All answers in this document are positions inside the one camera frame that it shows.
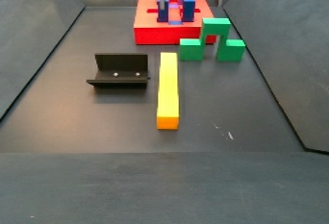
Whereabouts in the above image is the red board base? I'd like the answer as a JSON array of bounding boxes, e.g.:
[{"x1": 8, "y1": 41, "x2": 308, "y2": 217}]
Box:
[{"x1": 134, "y1": 0, "x2": 214, "y2": 45}]

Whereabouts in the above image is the green arch block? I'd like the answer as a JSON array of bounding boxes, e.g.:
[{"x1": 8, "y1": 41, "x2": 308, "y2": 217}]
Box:
[{"x1": 179, "y1": 18, "x2": 246, "y2": 62}]

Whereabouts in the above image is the black angle bracket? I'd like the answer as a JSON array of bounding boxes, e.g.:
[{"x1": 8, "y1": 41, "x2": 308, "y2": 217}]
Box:
[{"x1": 86, "y1": 53, "x2": 148, "y2": 87}]

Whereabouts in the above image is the long yellow block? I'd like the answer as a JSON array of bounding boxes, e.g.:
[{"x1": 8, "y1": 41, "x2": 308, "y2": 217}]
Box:
[{"x1": 157, "y1": 52, "x2": 181, "y2": 130}]

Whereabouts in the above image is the blue U-shaped block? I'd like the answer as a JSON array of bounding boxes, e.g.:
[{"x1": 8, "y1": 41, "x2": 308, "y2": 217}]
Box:
[{"x1": 157, "y1": 0, "x2": 195, "y2": 25}]

